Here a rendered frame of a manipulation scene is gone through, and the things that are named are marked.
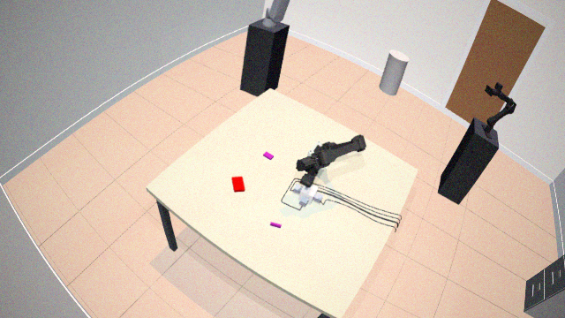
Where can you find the red flat block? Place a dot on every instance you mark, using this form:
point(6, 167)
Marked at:
point(238, 184)

